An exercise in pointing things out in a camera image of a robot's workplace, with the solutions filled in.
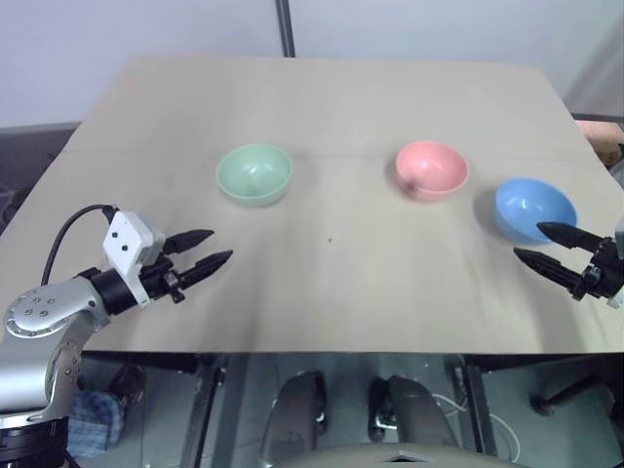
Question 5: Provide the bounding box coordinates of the red bowl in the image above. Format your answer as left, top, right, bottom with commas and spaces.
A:
395, 140, 470, 202

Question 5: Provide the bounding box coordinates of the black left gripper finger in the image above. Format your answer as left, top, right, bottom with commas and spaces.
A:
163, 228, 215, 255
171, 250, 234, 290

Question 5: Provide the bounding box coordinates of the dark rounded right leg shape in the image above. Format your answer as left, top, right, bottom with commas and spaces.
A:
369, 373, 459, 449

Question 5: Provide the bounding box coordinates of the blue bowl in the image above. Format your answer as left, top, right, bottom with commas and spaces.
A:
494, 177, 578, 246

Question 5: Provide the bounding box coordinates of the green bowl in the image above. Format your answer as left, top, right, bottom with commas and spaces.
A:
215, 142, 293, 208

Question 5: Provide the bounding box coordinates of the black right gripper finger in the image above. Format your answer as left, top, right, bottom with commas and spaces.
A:
536, 221, 604, 253
513, 247, 582, 293

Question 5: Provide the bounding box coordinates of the blue checked cloth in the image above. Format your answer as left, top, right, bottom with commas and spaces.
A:
66, 388, 126, 458

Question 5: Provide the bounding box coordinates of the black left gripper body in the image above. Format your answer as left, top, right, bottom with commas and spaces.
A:
139, 238, 187, 305

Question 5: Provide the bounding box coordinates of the dark rounded leg shape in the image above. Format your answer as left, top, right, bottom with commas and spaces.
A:
369, 373, 459, 449
261, 370, 327, 464

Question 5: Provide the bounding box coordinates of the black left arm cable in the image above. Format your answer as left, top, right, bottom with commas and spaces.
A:
40, 204, 120, 286

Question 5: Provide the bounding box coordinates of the dark rounded left leg shape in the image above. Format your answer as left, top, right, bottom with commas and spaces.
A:
261, 370, 327, 464

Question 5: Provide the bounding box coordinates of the beige table cloth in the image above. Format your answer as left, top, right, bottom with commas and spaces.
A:
0, 55, 624, 355

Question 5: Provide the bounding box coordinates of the black table frame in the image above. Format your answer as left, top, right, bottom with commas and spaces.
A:
80, 349, 624, 468

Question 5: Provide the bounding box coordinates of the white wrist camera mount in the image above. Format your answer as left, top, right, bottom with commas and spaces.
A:
102, 210, 168, 309
606, 232, 624, 309

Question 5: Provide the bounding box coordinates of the grey vertical wall post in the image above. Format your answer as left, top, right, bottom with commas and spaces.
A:
275, 0, 297, 58

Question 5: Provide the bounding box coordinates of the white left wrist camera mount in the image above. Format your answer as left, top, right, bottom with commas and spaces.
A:
102, 210, 168, 309

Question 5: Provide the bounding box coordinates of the white cable on floor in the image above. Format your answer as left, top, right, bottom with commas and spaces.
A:
436, 394, 522, 462

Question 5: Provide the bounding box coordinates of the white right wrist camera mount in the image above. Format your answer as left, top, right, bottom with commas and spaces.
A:
606, 232, 624, 309

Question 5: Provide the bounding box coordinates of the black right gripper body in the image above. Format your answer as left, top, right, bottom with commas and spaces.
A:
569, 236, 624, 301

